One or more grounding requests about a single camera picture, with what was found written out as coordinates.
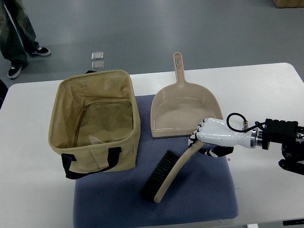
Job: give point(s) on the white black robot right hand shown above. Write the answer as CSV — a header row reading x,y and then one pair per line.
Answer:
x,y
219,139

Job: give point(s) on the pink hand broom black bristles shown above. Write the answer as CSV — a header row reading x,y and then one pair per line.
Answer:
x,y
165,172

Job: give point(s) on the yellow canvas bag black handles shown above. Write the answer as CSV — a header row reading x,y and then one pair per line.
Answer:
x,y
95,124

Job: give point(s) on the pink plastic dustpan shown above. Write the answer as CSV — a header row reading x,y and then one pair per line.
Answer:
x,y
178,108

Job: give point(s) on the blue grey cushion mat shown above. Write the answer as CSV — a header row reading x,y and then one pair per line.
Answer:
x,y
202,191

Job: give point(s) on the black table control panel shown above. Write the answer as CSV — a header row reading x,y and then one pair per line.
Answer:
x,y
293,222

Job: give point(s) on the cardboard box corner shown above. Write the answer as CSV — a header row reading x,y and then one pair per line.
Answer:
x,y
289,3

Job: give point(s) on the upper metal floor plate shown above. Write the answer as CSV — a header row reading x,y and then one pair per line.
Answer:
x,y
97,55

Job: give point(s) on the person in dark clothes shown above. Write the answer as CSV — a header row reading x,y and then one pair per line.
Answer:
x,y
17,36

